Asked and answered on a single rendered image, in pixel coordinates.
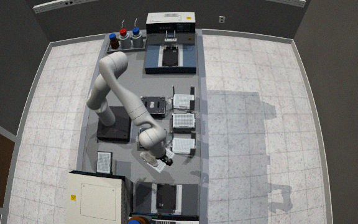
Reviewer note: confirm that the white plastic bottle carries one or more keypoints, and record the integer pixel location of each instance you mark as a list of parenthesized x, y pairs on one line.
[(125, 43)]

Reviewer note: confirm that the red bottle cap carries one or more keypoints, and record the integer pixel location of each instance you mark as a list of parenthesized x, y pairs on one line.
[(123, 32)]

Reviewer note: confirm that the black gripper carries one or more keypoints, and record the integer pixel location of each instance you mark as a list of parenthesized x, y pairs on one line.
[(165, 158)]

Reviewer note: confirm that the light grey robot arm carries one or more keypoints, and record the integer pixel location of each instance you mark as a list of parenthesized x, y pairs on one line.
[(111, 68)]

